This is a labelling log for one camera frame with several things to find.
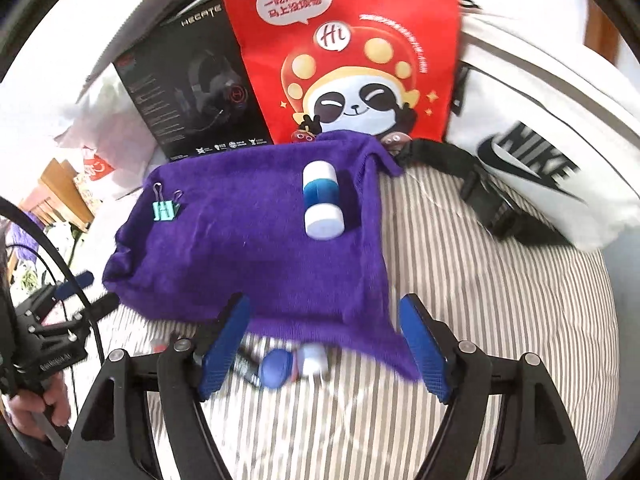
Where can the white bag with black logo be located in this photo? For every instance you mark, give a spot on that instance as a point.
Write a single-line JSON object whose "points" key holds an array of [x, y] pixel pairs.
{"points": [[550, 85]]}

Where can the purple towel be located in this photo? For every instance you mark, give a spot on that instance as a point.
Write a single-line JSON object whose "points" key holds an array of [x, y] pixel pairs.
{"points": [[250, 240]]}

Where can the green binder clip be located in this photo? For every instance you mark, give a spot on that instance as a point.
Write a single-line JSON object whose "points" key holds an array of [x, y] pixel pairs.
{"points": [[165, 211]]}

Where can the black headset box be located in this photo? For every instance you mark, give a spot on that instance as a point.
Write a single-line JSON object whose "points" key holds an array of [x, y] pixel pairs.
{"points": [[200, 85]]}

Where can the wooden furniture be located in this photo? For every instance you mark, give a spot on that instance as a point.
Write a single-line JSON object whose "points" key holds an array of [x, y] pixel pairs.
{"points": [[55, 185]]}

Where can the small white bottle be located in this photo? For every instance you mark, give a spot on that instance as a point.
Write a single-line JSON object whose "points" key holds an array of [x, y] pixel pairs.
{"points": [[315, 357]]}

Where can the brown wooden door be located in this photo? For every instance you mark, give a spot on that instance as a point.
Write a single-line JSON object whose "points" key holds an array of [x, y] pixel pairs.
{"points": [[602, 30]]}

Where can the white and blue bottle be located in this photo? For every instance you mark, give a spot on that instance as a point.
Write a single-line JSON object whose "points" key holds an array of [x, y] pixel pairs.
{"points": [[322, 195]]}

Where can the person's left hand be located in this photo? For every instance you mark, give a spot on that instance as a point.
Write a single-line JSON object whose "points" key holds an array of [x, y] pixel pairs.
{"points": [[30, 407]]}

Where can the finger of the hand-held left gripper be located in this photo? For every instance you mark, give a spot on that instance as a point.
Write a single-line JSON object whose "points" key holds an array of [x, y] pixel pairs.
{"points": [[100, 305], [75, 282]]}

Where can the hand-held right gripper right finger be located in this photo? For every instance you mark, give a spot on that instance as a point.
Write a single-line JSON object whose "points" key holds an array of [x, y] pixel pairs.
{"points": [[425, 355]]}

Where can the red panda print bag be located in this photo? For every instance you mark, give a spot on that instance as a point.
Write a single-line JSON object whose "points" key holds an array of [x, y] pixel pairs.
{"points": [[350, 35]]}

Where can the small white capped red-blue item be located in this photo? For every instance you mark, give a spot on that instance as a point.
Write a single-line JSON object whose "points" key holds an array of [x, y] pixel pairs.
{"points": [[277, 367]]}

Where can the white plastic bag red print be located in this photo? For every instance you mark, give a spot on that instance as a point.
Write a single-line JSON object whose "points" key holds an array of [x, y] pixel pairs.
{"points": [[115, 125]]}

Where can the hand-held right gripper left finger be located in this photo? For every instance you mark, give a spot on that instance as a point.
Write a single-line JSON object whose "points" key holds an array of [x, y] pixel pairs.
{"points": [[222, 355]]}

